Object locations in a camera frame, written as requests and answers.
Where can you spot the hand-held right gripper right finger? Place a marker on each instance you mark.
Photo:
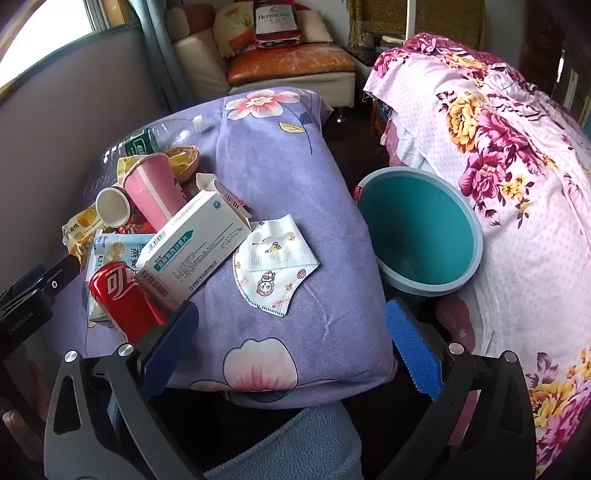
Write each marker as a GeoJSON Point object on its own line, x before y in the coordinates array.
{"type": "Point", "coordinates": [411, 341]}

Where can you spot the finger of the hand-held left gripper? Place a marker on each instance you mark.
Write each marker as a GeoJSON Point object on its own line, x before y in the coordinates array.
{"type": "Point", "coordinates": [64, 273]}
{"type": "Point", "coordinates": [27, 279]}

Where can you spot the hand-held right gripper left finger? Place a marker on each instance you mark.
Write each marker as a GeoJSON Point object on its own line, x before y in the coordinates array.
{"type": "Point", "coordinates": [171, 341]}

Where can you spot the yellow orange snack packet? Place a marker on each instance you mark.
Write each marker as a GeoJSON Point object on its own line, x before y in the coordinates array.
{"type": "Point", "coordinates": [78, 230]}

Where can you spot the light blue snack packet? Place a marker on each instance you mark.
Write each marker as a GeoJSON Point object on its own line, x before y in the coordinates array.
{"type": "Point", "coordinates": [108, 251]}

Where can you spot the red soda can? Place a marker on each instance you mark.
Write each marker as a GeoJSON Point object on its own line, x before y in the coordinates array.
{"type": "Point", "coordinates": [120, 295]}

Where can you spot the small white cup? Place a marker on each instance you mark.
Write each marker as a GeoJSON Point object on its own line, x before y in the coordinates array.
{"type": "Point", "coordinates": [111, 205]}

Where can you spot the white medicine box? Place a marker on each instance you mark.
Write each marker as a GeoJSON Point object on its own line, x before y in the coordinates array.
{"type": "Point", "coordinates": [194, 249]}

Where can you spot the teal trash bin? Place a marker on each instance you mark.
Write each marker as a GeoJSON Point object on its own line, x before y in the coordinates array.
{"type": "Point", "coordinates": [415, 226]}

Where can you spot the pink paper cup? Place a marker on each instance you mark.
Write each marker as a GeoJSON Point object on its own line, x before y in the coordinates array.
{"type": "Point", "coordinates": [152, 194]}

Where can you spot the yellow wrapper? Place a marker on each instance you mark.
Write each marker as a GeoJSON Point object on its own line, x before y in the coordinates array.
{"type": "Point", "coordinates": [124, 168]}

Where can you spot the printed white face mask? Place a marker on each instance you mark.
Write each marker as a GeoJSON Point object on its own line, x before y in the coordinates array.
{"type": "Point", "coordinates": [272, 272]}

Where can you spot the clear bottle with green label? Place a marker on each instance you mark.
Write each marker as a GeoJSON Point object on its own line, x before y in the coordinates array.
{"type": "Point", "coordinates": [141, 143]}

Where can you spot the brown coconut shell half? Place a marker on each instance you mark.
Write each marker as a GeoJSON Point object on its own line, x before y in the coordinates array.
{"type": "Point", "coordinates": [184, 161]}

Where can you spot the pink floral blanket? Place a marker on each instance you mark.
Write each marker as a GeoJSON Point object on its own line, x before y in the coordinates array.
{"type": "Point", "coordinates": [508, 230]}

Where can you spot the person's grey fleece pants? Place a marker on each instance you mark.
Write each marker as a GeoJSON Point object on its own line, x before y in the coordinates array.
{"type": "Point", "coordinates": [286, 447]}

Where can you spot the grey headboard panel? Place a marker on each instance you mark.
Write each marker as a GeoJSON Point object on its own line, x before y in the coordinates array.
{"type": "Point", "coordinates": [55, 115]}

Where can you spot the purple floral blanket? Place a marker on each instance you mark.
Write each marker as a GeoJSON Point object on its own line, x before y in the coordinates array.
{"type": "Point", "coordinates": [286, 184]}

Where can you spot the grey blue curtain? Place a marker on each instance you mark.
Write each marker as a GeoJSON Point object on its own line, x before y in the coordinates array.
{"type": "Point", "coordinates": [147, 46]}

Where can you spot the window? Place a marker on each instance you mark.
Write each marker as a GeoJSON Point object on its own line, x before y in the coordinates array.
{"type": "Point", "coordinates": [46, 27]}

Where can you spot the cream sofa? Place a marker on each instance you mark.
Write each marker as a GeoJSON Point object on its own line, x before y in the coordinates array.
{"type": "Point", "coordinates": [203, 64]}

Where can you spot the cartoon print pillow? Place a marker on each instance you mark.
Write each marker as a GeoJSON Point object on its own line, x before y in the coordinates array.
{"type": "Point", "coordinates": [233, 27]}

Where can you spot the orange seat cushion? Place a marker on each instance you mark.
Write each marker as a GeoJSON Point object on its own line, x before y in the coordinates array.
{"type": "Point", "coordinates": [291, 64]}

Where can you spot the white pole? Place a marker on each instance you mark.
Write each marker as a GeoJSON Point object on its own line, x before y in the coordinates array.
{"type": "Point", "coordinates": [409, 18]}

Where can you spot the yellow patterned cloth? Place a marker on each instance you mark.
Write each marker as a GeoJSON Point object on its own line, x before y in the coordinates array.
{"type": "Point", "coordinates": [438, 18]}

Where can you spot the dark wooden cabinet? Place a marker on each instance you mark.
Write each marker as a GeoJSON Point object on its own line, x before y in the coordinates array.
{"type": "Point", "coordinates": [545, 46]}

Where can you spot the red printed bag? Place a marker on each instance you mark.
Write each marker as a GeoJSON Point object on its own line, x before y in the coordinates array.
{"type": "Point", "coordinates": [274, 21]}

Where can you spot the white cushion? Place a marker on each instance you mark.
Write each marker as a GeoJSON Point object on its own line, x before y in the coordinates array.
{"type": "Point", "coordinates": [314, 27]}

